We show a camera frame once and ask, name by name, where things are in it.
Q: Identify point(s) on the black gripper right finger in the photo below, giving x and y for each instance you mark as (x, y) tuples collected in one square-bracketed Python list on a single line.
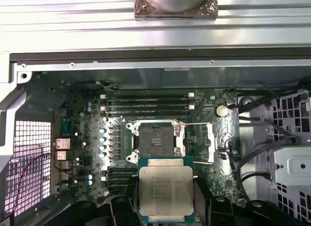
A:
[(201, 206)]

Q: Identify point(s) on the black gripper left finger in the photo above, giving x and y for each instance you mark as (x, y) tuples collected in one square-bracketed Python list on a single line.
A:
[(131, 206)]

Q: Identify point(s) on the silver CPU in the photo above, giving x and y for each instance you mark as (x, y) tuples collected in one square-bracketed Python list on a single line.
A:
[(166, 192)]

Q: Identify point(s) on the metal socket cover frame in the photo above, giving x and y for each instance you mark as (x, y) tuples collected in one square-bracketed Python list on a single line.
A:
[(211, 143)]

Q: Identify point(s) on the RAM slot with white clips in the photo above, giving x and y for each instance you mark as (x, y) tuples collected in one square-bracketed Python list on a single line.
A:
[(121, 178), (145, 107), (114, 193), (145, 95)]

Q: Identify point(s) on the RAM slot with black clips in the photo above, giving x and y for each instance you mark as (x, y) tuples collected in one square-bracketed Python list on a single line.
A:
[(145, 112), (119, 186), (145, 101), (121, 169)]

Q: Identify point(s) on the CPU socket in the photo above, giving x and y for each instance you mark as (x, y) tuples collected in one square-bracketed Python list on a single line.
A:
[(155, 138)]

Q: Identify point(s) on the teal top capacitor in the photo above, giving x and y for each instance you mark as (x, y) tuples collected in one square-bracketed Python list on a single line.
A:
[(102, 155), (102, 139), (90, 176), (102, 131), (89, 104), (89, 109), (102, 148), (90, 182)]

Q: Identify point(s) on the silver port block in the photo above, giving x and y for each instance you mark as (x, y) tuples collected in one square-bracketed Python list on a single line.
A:
[(62, 143), (63, 176), (60, 155), (62, 165)]

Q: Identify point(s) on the round coin battery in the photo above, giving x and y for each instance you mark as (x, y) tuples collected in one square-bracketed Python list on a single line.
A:
[(221, 111)]

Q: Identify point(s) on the silver drive cage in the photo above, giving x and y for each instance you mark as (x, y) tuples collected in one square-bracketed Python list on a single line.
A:
[(291, 162)]

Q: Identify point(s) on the teal port connector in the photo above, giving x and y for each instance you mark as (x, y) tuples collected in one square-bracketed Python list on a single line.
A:
[(65, 127)]

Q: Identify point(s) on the green motherboard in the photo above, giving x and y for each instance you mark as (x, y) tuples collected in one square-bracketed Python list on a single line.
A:
[(205, 99)]

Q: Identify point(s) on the black and silver PC case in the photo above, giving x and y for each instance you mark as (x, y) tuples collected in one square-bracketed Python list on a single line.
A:
[(155, 65)]

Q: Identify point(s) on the brown square base plate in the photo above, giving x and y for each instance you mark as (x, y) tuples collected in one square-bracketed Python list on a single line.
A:
[(143, 9)]

